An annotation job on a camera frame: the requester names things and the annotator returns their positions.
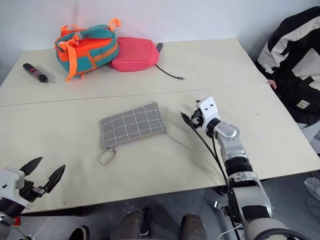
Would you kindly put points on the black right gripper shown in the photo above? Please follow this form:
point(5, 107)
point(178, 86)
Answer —
point(197, 119)

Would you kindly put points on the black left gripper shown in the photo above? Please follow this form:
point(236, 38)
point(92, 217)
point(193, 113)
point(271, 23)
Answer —
point(30, 190)

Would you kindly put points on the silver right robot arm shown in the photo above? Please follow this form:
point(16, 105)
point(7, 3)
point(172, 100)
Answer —
point(232, 147)

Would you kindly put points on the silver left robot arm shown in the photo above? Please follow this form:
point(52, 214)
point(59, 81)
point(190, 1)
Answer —
point(7, 208)

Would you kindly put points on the grey checked pouch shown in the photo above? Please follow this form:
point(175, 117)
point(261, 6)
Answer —
point(132, 123)

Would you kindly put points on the bystander bare hand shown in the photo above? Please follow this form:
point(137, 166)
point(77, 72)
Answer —
point(272, 84)

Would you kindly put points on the small black flat device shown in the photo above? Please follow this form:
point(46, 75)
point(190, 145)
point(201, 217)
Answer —
point(159, 47)

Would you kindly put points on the dark shoe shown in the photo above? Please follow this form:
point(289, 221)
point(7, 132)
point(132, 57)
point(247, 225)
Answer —
point(80, 233)

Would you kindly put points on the pink fabric bag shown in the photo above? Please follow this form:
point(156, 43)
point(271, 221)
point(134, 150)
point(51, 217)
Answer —
point(136, 55)

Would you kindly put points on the black and red cylindrical tool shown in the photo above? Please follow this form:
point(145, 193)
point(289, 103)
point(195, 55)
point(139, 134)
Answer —
point(32, 71)

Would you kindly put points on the dark rounded shape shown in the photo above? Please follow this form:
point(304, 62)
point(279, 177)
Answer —
point(193, 226)
point(131, 225)

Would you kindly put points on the person in black white jacket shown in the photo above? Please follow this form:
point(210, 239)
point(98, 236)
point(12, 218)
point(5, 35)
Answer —
point(295, 62)

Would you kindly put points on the teal and orange backpack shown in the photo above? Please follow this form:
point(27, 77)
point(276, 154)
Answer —
point(87, 52)

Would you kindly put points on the clear plastic bag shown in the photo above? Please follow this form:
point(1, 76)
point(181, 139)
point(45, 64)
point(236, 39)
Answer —
point(312, 187)

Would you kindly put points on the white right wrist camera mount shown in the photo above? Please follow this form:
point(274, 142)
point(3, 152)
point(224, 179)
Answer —
point(209, 110)

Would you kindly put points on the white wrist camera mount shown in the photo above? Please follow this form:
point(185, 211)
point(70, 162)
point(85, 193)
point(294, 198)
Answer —
point(209, 110)
point(10, 180)

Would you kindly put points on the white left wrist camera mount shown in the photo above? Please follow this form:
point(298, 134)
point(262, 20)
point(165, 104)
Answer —
point(10, 180)

